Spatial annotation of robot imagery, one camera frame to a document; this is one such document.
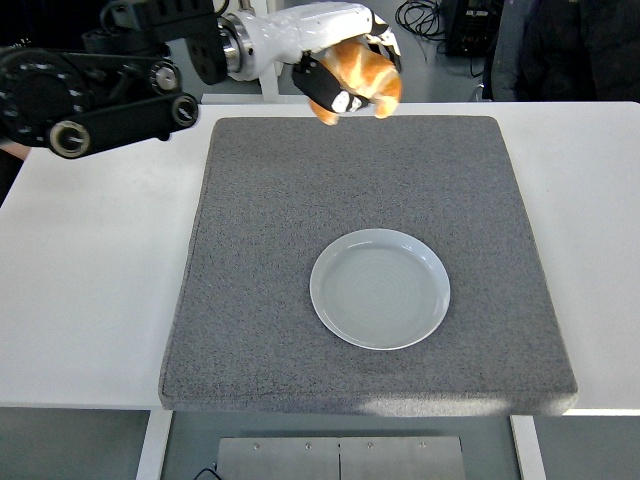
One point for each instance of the person in dark clothes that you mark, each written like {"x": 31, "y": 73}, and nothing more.
{"x": 565, "y": 50}

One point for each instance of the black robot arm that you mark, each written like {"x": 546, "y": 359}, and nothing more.
{"x": 125, "y": 120}

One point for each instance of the black electronics box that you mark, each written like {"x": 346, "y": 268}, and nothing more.
{"x": 470, "y": 30}

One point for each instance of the golden croissant bread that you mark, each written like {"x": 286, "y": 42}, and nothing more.
{"x": 370, "y": 70}

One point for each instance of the grey round plate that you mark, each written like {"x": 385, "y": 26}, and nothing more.
{"x": 380, "y": 290}

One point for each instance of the grey metal plate with screws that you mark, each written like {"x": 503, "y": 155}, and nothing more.
{"x": 300, "y": 460}

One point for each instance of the grey felt mat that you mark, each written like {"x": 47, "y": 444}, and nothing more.
{"x": 360, "y": 190}

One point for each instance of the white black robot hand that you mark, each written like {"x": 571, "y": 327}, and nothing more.
{"x": 300, "y": 30}

